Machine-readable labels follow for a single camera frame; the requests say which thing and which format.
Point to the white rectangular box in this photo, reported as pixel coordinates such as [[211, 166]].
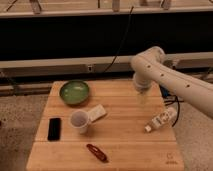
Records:
[[96, 112]]

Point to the small clear plastic bottle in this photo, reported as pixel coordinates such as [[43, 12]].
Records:
[[161, 119]]

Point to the black smartphone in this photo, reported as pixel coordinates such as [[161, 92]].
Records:
[[54, 129]]

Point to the white paper cup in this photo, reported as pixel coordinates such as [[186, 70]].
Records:
[[80, 121]]

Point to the green ceramic bowl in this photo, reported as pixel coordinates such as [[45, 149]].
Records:
[[74, 92]]

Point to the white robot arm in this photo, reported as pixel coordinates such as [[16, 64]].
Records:
[[148, 66]]

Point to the wooden cutting board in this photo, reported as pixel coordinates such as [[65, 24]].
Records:
[[120, 134]]

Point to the dark red folding knife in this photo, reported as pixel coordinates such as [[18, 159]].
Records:
[[97, 152]]

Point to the long metal rail shelf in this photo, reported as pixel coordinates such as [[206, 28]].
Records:
[[44, 67]]

